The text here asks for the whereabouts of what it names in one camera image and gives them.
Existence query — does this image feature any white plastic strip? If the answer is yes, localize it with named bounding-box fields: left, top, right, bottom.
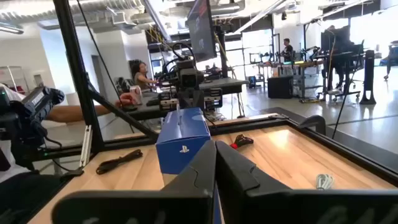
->
left=79, top=124, right=93, bottom=169

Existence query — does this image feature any grey curved clamp handle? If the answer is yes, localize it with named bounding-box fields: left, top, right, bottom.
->
left=297, top=114, right=327, bottom=136

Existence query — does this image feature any black desk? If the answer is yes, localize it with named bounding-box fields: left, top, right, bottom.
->
left=123, top=77, right=249, bottom=121

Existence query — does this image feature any white USB-C cable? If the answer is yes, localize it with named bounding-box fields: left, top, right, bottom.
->
left=315, top=173, right=335, bottom=190

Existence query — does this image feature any thin black hanging cable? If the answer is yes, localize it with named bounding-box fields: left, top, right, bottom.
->
left=331, top=39, right=365, bottom=140
left=76, top=0, right=135, bottom=133

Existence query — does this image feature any dark monitor screen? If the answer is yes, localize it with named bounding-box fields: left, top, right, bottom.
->
left=185, top=0, right=218, bottom=63

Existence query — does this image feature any black robot workstation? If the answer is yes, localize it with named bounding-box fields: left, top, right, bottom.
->
left=303, top=18, right=366, bottom=102

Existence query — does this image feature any black pedestal stand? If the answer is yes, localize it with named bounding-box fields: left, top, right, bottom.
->
left=359, top=49, right=377, bottom=105

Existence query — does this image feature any person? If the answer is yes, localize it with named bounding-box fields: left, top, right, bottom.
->
left=129, top=60, right=160, bottom=93
left=0, top=82, right=138, bottom=184
left=280, top=38, right=295, bottom=63

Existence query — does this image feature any blue cardboard box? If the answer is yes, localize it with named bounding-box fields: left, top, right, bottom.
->
left=155, top=107, right=212, bottom=175

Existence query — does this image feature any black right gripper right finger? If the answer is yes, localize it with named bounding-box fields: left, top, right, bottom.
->
left=215, top=140, right=398, bottom=224

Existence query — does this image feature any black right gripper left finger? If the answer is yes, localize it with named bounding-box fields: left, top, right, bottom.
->
left=51, top=139, right=218, bottom=224

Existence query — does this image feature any black equipment box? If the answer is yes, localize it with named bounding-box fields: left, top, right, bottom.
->
left=267, top=75, right=294, bottom=100

